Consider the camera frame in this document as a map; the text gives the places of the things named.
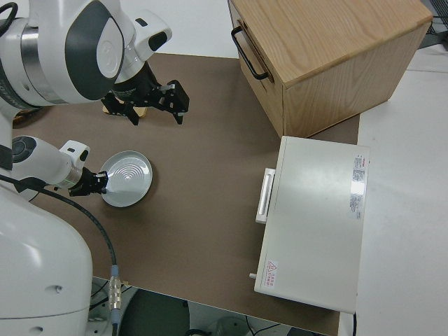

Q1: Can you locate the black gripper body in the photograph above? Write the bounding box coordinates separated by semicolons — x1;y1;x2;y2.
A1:
69;168;97;197
101;64;190;116

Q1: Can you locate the black round stand base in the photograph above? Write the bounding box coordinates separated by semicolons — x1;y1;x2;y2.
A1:
117;289;190;336

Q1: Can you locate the white toaster oven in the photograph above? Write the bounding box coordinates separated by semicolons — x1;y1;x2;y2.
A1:
248;135;371;314

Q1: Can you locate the black cabinet handle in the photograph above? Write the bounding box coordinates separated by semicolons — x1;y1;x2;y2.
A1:
230;27;271;81

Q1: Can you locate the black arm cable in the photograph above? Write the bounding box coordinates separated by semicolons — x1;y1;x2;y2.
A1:
0;174;123;332

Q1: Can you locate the brown wicker basket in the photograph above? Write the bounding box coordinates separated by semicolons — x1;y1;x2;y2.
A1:
13;108;40;123

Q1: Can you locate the gray round plate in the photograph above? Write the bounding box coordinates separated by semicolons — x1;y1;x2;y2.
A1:
101;150;154;208

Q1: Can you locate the wooden drawer cabinet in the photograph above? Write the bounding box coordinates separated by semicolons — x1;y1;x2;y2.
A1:
228;0;434;139

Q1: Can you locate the wooden mug tree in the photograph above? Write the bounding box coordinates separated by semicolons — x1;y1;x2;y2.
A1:
101;104;148;118

